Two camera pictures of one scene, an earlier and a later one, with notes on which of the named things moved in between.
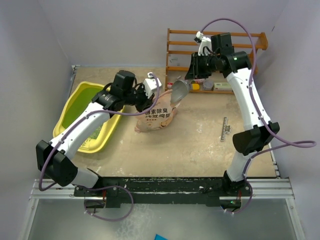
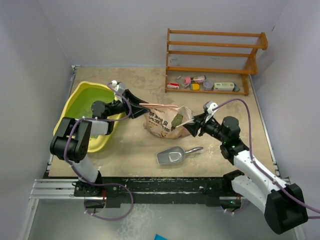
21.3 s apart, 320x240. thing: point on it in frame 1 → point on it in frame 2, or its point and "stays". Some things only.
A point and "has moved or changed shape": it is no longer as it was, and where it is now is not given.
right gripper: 194,71 → 193,127
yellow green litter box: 80,97 stays
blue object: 159,237 stays
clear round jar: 208,84 stays
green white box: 222,86 stays
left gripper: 147,102 → 126,104
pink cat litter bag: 160,115 has moved or changed shape
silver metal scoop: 180,89 → 173,155
